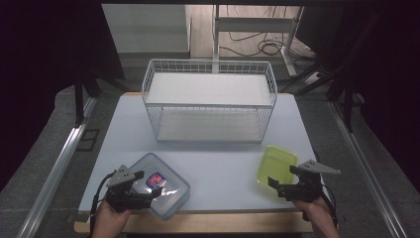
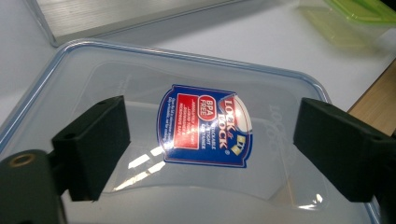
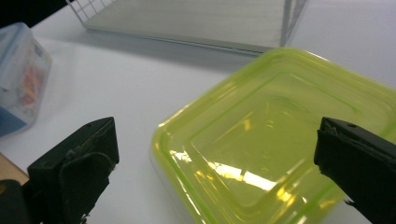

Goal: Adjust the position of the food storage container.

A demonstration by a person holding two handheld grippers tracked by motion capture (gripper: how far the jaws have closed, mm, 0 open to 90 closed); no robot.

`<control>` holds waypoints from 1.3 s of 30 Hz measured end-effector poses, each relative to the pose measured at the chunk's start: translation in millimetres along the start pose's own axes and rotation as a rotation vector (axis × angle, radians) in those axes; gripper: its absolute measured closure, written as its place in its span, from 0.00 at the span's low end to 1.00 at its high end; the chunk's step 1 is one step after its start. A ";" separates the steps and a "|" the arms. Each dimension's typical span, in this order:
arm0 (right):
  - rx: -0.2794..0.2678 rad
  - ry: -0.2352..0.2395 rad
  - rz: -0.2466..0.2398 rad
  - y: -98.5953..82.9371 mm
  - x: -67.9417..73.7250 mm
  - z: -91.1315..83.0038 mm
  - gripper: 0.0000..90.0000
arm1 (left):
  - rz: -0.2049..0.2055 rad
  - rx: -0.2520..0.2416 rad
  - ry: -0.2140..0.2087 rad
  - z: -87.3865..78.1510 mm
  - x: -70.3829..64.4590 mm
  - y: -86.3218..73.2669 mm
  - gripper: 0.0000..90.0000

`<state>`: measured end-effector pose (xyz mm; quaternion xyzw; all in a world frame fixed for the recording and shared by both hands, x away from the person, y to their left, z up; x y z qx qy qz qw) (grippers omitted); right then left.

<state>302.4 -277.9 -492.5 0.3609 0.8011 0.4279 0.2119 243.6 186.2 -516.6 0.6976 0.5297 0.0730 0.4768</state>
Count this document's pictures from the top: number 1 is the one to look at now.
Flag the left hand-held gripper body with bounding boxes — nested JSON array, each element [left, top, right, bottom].
[[104, 164, 152, 213]]

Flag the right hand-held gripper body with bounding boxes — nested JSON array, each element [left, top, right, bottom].
[[278, 160, 342, 203]]

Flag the green plastic food container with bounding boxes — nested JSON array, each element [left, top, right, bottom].
[[256, 145, 299, 188]]

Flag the clear food container blue lid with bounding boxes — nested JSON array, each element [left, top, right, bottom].
[[127, 152, 191, 221]]

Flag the white wire two-tier rack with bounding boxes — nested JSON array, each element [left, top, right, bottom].
[[142, 59, 278, 144]]

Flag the person's right hand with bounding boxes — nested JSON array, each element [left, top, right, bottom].
[[291, 195, 329, 220]]

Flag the person's left hand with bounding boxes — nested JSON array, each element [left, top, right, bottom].
[[93, 198, 134, 229]]

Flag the black metal stand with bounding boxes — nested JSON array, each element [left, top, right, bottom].
[[73, 67, 102, 129], [326, 75, 365, 134]]

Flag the white power strip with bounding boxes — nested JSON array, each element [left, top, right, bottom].
[[302, 70, 322, 86]]

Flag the black curtain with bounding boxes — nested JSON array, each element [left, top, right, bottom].
[[295, 4, 420, 194], [0, 0, 126, 192]]

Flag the white cabinet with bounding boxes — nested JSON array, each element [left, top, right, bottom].
[[101, 3, 191, 60]]

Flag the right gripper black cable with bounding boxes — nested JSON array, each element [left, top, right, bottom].
[[301, 191, 340, 230]]

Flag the aluminium rail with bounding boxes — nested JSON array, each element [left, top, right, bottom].
[[328, 100, 409, 238], [16, 96, 99, 238]]

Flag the black floor cables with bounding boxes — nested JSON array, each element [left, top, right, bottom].
[[219, 5, 319, 64]]

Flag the white metal desk frame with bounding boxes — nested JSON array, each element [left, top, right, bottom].
[[212, 4, 305, 77]]

